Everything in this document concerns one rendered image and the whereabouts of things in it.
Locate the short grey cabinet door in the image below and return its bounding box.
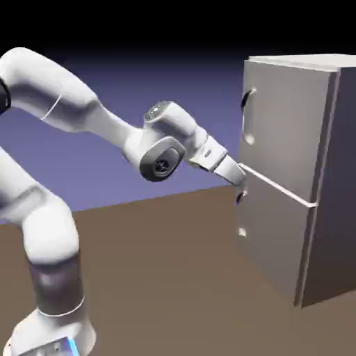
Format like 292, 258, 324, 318
232, 166, 318, 307

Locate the short curved metal handle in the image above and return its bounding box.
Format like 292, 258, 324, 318
235, 189, 248, 238

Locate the tall grey cabinet door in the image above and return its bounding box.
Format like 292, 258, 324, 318
238, 59, 341, 207

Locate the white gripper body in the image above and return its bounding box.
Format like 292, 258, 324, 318
214, 154, 248, 188

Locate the long curved metal handle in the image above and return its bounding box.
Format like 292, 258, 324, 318
240, 88, 257, 145

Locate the grey cabinet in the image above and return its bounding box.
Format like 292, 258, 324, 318
232, 53, 356, 309

